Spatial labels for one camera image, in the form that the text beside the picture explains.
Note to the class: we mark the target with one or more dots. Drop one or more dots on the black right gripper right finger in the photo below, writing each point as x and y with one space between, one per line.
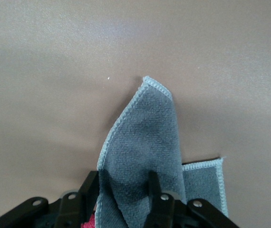
161 211

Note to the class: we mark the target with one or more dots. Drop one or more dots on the grey towel with pink side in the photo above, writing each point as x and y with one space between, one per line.
145 133

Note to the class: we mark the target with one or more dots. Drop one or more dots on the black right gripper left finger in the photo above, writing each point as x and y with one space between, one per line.
69 211

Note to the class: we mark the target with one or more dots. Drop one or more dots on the brown table cover sheet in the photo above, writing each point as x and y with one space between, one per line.
54 71

